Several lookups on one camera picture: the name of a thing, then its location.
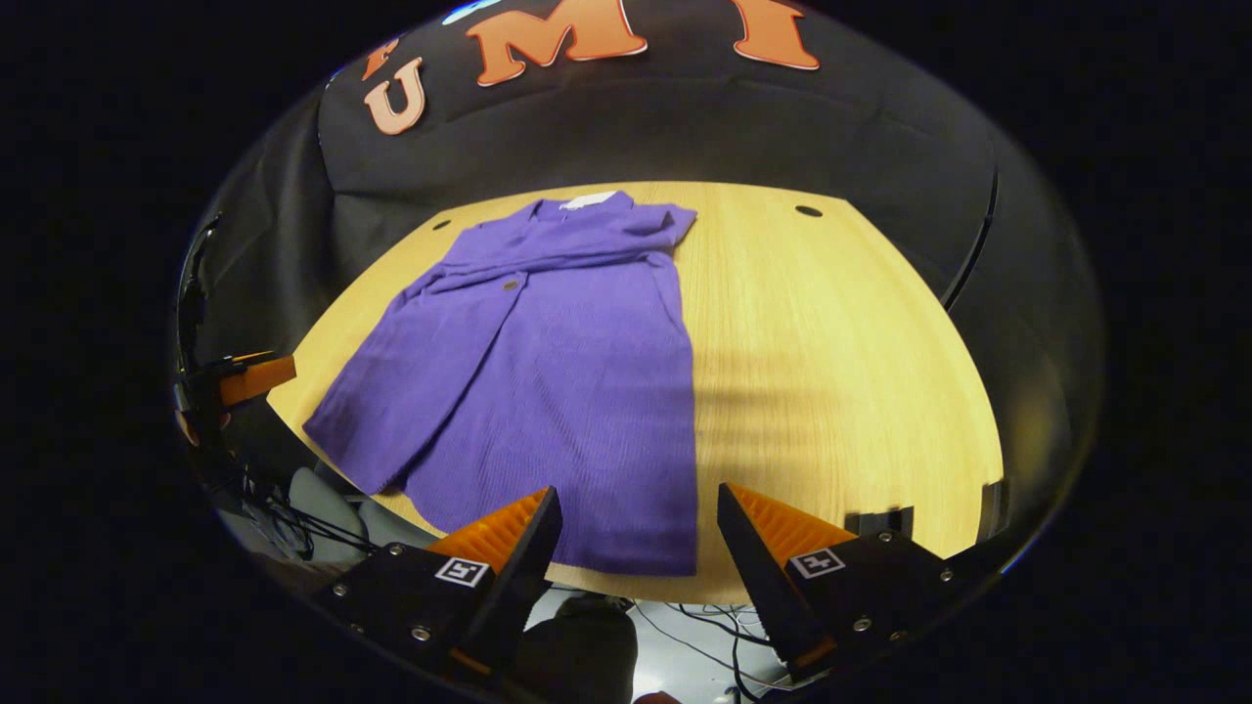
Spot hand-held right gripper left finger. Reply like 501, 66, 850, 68
311, 485, 565, 681

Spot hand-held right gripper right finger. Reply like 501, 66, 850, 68
716, 482, 994, 683

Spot purple knit garment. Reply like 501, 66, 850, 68
301, 189, 700, 578

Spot person's dark trousers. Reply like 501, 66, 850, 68
507, 594, 640, 704

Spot black floor cables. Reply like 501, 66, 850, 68
626, 600, 788, 704

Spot black table bracket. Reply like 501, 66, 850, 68
845, 506, 917, 538
978, 477, 1009, 541

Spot black cable bundle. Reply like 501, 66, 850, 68
233, 467, 378, 566

